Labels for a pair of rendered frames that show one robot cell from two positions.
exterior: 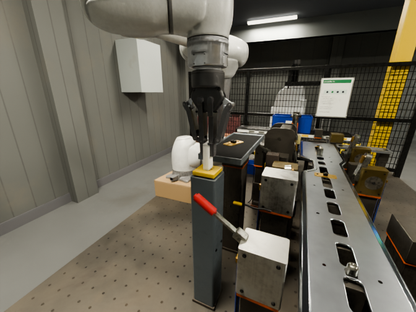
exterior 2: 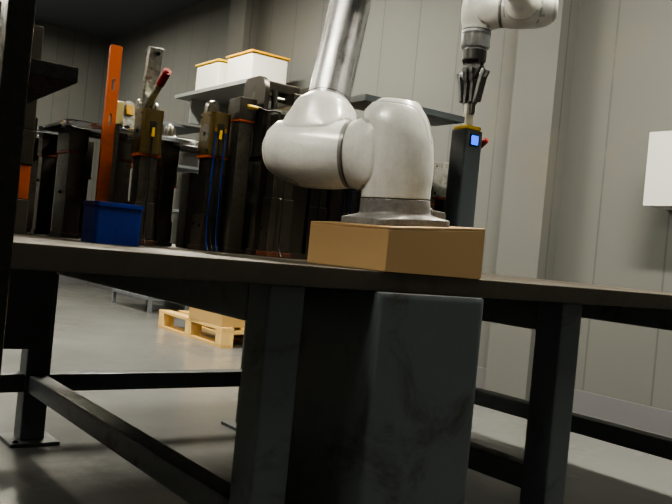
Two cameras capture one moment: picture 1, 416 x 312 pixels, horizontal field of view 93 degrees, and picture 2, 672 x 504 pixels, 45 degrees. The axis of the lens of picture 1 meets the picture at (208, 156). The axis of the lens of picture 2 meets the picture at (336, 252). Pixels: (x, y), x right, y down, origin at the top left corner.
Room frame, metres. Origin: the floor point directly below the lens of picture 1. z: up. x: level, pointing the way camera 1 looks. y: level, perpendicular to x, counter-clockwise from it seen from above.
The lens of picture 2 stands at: (2.81, 0.98, 0.73)
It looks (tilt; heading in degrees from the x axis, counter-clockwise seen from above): 0 degrees down; 211
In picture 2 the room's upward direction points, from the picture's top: 5 degrees clockwise
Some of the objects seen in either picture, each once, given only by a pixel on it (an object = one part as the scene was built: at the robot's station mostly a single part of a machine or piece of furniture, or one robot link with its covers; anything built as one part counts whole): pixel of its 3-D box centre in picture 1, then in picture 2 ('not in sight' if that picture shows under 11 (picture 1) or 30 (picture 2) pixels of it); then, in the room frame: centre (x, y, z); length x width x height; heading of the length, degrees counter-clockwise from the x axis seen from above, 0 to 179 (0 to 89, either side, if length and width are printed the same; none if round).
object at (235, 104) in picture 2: not in sight; (236, 175); (1.08, -0.41, 0.91); 0.07 x 0.05 x 0.42; 65
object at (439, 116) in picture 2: (236, 145); (402, 111); (0.71, -0.11, 1.16); 0.37 x 0.14 x 0.02; 155
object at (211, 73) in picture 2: not in sight; (223, 80); (-2.64, -3.62, 2.13); 0.44 x 0.36 x 0.25; 68
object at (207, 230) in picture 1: (207, 241); (460, 202); (0.48, 0.00, 0.92); 0.08 x 0.08 x 0.44; 65
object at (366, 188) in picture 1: (367, 205); not in sight; (0.76, -0.71, 0.87); 0.12 x 0.07 x 0.35; 65
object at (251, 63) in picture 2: not in sight; (256, 72); (-2.43, -3.11, 2.13); 0.43 x 0.36 x 0.25; 68
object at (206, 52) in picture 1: (207, 56); (475, 41); (0.48, 0.00, 1.42); 0.09 x 0.09 x 0.06
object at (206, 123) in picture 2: not in sight; (211, 182); (1.13, -0.44, 0.88); 0.11 x 0.07 x 0.37; 65
